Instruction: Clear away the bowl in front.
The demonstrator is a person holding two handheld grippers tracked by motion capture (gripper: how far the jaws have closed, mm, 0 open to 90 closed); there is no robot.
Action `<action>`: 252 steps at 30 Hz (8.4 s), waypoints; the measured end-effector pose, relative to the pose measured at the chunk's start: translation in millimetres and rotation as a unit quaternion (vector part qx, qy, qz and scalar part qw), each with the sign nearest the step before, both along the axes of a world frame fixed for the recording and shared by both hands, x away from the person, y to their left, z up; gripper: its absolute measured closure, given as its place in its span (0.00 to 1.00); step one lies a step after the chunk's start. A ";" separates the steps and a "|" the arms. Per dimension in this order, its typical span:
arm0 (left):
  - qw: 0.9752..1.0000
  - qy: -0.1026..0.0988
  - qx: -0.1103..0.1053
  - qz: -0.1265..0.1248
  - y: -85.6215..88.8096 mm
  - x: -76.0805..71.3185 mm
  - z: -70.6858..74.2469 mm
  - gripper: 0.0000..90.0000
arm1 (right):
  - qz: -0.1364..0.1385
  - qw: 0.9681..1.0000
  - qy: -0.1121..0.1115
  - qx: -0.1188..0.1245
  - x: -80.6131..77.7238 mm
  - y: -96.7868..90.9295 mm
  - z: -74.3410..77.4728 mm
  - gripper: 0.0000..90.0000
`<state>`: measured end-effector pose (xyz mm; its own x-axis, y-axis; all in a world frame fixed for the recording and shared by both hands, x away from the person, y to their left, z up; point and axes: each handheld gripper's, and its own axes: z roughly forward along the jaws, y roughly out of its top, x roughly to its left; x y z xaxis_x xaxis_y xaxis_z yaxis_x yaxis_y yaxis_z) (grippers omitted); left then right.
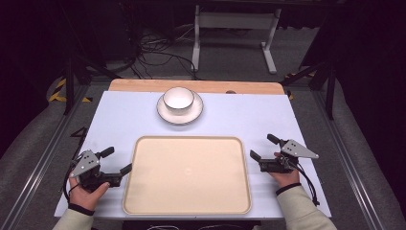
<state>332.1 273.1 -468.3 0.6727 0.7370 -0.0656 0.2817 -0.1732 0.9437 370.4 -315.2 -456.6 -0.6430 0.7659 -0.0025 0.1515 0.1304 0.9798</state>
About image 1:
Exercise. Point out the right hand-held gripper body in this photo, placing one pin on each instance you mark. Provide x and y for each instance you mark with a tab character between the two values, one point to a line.
288	156

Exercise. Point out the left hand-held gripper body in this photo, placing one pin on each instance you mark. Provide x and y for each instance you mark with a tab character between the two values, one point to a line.
86	166

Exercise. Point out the black tripod stand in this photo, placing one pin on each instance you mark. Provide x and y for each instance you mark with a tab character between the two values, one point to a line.
322	76
75	64

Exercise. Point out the person's right hand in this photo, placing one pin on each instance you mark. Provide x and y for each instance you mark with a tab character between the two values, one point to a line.
286	177

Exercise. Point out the person's left hand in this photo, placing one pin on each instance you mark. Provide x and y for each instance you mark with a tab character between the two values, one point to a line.
86	195

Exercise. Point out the white saucer plate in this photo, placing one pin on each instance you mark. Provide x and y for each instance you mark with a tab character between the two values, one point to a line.
179	117

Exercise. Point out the white table mat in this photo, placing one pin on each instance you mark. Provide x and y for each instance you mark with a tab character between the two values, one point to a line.
127	115

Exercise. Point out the white metal stand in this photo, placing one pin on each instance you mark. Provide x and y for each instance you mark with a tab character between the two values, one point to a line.
234	20

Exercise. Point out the white bowl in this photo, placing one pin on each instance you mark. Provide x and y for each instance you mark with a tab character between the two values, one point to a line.
178	100

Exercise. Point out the beige tray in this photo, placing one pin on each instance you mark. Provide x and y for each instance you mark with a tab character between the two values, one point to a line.
187	175

